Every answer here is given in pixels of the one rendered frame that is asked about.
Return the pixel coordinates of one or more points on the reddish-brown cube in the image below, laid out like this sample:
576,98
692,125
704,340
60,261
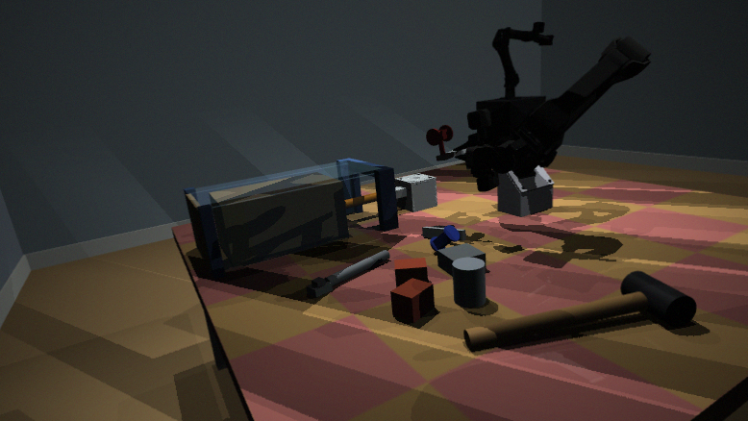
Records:
412,299
410,268

